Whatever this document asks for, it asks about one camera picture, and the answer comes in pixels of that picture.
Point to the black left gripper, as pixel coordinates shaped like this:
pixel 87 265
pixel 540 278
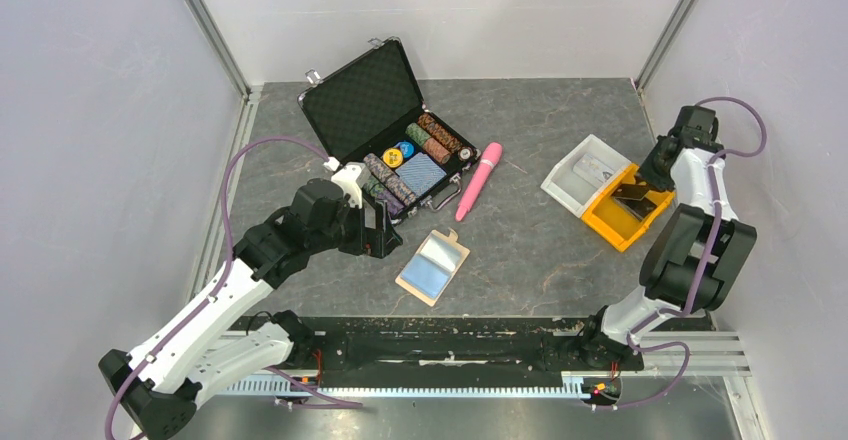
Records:
pixel 376 242

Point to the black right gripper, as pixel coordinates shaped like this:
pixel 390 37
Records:
pixel 648 173

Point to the beige leather card holder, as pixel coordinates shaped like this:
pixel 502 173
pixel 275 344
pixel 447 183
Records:
pixel 432 267

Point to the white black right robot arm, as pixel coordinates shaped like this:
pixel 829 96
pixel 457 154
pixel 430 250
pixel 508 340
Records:
pixel 697 256

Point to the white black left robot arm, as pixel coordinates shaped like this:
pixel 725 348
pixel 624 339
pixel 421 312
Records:
pixel 163 382

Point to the black card in yellow bin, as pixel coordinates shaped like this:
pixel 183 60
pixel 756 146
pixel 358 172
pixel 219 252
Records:
pixel 640 209

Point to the white card in white bin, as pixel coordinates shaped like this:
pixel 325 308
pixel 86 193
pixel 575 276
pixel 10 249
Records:
pixel 592 170

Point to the blue playing card deck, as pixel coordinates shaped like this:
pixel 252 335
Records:
pixel 416 178

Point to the green purple chip stack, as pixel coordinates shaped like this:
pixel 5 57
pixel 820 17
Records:
pixel 380 193

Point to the blue orange chip stack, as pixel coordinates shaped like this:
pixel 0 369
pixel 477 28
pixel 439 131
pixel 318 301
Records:
pixel 390 180

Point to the yellow plastic bin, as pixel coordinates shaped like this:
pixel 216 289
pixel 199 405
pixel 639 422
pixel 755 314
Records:
pixel 613 221

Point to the white plastic bin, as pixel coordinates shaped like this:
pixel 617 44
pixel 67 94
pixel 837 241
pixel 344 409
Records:
pixel 578 179

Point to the blue dealer button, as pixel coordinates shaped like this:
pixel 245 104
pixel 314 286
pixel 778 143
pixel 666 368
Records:
pixel 407 149

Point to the green red chip stack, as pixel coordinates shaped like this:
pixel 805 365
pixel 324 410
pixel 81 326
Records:
pixel 428 143

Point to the loose black white chips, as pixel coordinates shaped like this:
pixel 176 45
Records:
pixel 466 153

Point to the orange black chip stack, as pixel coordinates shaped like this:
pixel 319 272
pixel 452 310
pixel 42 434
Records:
pixel 436 130

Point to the black poker chip case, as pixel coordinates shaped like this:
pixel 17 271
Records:
pixel 365 106

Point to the pink cylindrical device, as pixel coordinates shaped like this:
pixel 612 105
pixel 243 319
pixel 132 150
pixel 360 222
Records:
pixel 489 159

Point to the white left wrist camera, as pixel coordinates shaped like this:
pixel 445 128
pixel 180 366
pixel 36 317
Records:
pixel 350 177

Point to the white slotted cable duct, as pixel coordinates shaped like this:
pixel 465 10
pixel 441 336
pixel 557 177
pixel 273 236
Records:
pixel 571 388

